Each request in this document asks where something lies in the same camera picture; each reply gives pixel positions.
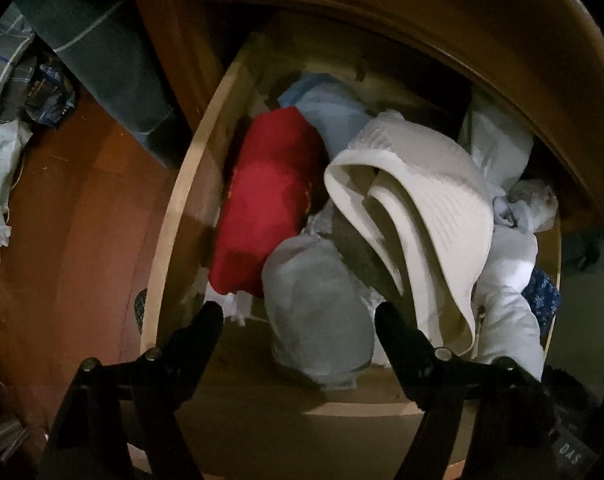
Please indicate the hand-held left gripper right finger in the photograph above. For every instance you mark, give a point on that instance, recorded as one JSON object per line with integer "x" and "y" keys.
{"x": 389, "y": 325}

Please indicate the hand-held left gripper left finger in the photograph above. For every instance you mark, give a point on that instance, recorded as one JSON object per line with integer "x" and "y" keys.
{"x": 207, "y": 325}

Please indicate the white frilly underwear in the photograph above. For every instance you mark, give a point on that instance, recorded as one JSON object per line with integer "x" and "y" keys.
{"x": 229, "y": 305}

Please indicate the pale grey underwear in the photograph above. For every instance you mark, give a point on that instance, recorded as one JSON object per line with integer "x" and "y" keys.
{"x": 317, "y": 305}

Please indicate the wooden drawer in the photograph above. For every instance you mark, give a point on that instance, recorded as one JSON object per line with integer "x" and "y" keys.
{"x": 179, "y": 210}

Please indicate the white padded garment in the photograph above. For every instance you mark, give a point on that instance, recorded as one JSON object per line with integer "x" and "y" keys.
{"x": 507, "y": 310}

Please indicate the red underwear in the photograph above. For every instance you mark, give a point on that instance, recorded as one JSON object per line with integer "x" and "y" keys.
{"x": 267, "y": 195}

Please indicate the blue patterned underwear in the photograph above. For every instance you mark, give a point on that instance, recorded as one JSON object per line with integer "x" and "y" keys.
{"x": 542, "y": 297}

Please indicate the cream ribbed underwear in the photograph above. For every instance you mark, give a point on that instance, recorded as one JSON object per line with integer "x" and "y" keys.
{"x": 432, "y": 180}

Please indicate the pale cloth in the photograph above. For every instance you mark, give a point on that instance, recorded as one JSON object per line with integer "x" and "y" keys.
{"x": 529, "y": 202}

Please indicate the light blue underwear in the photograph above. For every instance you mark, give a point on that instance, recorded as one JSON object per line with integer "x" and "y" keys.
{"x": 332, "y": 115}

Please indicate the person's plaid trouser leg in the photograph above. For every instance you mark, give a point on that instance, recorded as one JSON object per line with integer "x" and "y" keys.
{"x": 140, "y": 307}

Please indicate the blue snack packet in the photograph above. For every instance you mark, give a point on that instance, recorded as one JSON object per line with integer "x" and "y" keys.
{"x": 49, "y": 95}

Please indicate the blue-grey checked cloth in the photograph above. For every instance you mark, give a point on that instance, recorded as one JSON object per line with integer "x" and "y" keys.
{"x": 107, "y": 60}

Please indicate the wooden nightstand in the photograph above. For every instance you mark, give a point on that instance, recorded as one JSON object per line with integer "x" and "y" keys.
{"x": 432, "y": 10}

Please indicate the plaid bedding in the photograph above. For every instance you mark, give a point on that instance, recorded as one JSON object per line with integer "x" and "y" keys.
{"x": 2, "y": 60}

